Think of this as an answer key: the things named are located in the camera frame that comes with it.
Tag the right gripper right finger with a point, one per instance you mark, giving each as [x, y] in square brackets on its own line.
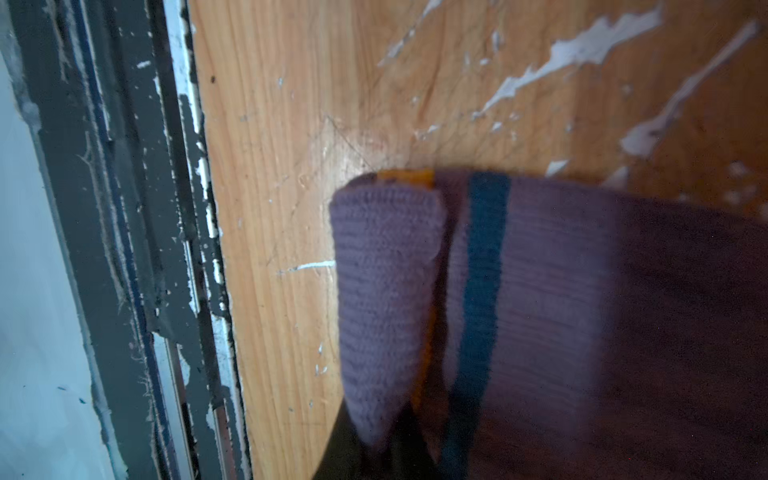
[407, 455]

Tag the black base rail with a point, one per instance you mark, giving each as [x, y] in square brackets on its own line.
[110, 92]

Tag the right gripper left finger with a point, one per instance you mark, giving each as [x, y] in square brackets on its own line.
[345, 455]

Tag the purple striped sock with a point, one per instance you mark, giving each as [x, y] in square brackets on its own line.
[549, 330]

